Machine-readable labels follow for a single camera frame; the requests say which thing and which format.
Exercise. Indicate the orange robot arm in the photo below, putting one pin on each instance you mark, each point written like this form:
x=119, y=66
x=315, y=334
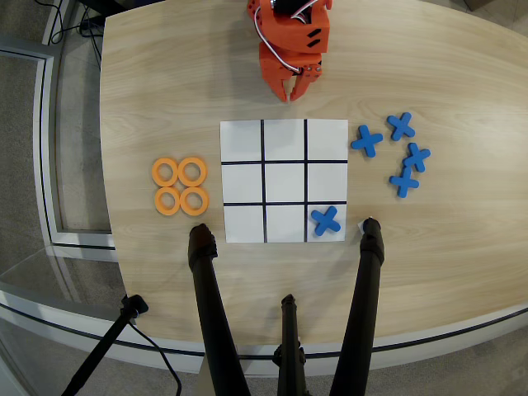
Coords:
x=288, y=31

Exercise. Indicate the blue cross piece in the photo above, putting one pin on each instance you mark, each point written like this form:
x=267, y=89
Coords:
x=366, y=141
x=326, y=220
x=417, y=156
x=404, y=182
x=401, y=126

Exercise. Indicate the white tic-tac-toe paper board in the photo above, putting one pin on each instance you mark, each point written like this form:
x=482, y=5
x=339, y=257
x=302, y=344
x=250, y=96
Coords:
x=284, y=181

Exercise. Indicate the slim black stand pole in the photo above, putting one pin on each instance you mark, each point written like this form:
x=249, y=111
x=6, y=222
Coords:
x=111, y=338

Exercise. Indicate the thin black tripod leg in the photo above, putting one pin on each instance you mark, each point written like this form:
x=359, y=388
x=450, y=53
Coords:
x=289, y=342

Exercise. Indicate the thick black tripod leg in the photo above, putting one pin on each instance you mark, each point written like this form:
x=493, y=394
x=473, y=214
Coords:
x=363, y=297
x=210, y=297

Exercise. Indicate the grey metal glass panel frame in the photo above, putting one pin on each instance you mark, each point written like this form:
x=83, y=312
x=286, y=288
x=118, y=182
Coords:
x=41, y=136

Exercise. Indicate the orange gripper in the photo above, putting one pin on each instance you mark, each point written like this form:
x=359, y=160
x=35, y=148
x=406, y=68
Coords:
x=277, y=63

